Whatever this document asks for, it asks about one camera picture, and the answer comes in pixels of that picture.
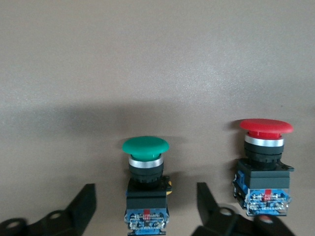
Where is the red mushroom push button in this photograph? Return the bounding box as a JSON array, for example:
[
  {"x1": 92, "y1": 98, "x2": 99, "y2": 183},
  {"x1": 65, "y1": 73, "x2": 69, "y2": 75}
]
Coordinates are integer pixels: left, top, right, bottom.
[{"x1": 232, "y1": 118, "x2": 295, "y2": 217}]

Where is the green mushroom push button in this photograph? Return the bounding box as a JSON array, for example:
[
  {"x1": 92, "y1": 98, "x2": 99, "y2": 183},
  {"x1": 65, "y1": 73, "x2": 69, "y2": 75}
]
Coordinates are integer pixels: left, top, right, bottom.
[{"x1": 122, "y1": 136, "x2": 173, "y2": 236}]

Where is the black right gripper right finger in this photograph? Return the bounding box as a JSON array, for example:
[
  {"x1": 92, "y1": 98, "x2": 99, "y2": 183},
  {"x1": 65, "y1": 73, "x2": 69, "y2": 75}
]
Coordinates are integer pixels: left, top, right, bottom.
[{"x1": 190, "y1": 182, "x2": 296, "y2": 236}]

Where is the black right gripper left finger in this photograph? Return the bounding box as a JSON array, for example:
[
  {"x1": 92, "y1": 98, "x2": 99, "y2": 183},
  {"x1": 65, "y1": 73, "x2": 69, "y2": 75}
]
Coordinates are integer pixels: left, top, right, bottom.
[{"x1": 0, "y1": 183, "x2": 96, "y2": 236}]

